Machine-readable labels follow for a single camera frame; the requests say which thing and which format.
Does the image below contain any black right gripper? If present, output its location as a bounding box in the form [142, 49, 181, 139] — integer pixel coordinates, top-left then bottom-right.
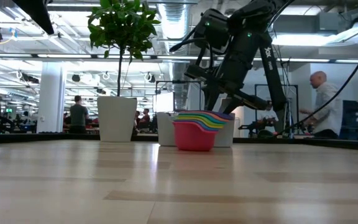
[185, 32, 269, 114]

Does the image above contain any silver ventilation duct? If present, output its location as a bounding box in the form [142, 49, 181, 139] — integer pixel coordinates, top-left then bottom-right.
[155, 2, 198, 110]

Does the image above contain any white plant pot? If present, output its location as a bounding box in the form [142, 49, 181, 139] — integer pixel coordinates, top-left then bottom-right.
[96, 95, 139, 143]

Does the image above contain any white column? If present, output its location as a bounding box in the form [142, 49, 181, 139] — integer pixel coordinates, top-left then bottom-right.
[37, 61, 68, 134]

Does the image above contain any grey plastic basket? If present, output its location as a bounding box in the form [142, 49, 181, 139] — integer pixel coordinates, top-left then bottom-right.
[156, 111, 236, 148]

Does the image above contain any green leafy plant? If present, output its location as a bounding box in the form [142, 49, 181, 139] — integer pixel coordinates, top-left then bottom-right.
[87, 0, 161, 97]

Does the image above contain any black Godox banner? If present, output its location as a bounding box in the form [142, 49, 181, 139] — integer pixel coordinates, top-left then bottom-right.
[259, 34, 288, 133]

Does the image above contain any black metal rack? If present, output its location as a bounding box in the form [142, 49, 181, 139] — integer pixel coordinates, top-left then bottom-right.
[254, 83, 300, 138]

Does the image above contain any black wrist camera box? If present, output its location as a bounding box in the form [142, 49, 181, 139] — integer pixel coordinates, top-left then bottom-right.
[193, 8, 230, 52]

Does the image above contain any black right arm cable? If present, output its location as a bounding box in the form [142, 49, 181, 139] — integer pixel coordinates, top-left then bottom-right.
[277, 0, 358, 135]

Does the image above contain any red measuring cup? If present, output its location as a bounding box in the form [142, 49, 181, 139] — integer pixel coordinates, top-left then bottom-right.
[172, 120, 220, 152]

